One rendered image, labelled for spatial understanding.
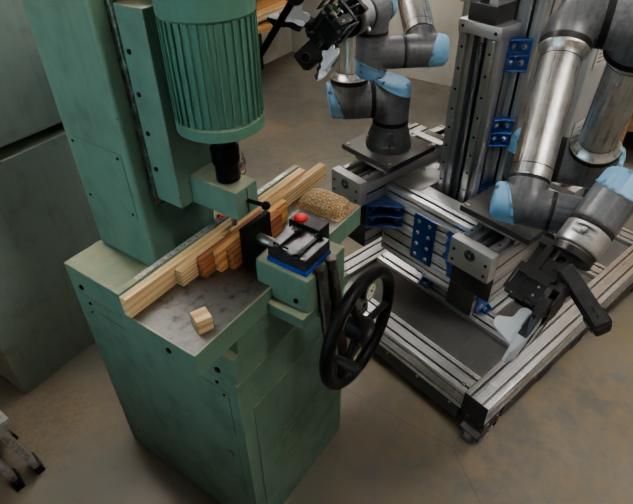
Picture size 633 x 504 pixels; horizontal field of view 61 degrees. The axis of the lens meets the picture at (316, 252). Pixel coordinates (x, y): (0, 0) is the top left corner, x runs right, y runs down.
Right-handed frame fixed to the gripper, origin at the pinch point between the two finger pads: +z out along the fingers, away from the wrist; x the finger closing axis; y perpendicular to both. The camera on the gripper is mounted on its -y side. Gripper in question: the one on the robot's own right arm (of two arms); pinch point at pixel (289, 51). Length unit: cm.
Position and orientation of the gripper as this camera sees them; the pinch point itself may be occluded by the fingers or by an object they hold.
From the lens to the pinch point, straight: 110.3
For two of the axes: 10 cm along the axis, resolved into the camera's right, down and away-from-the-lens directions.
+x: 6.4, 7.7, 0.5
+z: -5.7, 5.2, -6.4
